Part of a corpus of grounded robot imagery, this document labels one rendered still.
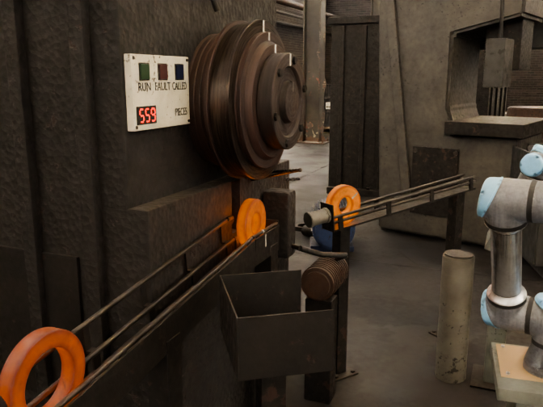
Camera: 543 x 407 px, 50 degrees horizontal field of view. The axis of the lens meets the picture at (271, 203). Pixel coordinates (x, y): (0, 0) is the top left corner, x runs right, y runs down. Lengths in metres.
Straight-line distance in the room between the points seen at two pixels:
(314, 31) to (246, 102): 9.12
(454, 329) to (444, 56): 2.38
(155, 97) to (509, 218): 1.00
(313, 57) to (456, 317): 8.64
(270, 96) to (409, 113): 2.87
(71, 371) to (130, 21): 0.80
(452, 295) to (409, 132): 2.25
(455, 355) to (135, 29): 1.70
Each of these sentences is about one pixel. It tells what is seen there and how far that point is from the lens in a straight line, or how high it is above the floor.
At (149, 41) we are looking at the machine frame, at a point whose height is 1.27.
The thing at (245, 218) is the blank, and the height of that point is 0.77.
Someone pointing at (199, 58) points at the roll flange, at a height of 1.24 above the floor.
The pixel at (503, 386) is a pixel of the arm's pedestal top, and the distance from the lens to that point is 1.91.
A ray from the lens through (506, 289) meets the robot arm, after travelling 1.90.
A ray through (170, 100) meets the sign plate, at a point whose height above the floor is 1.13.
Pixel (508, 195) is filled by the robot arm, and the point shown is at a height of 0.88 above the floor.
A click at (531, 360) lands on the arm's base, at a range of 2.00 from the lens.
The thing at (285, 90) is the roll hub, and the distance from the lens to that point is 1.69.
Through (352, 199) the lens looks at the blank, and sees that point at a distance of 2.27.
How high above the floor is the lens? 1.19
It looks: 12 degrees down
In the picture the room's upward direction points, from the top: straight up
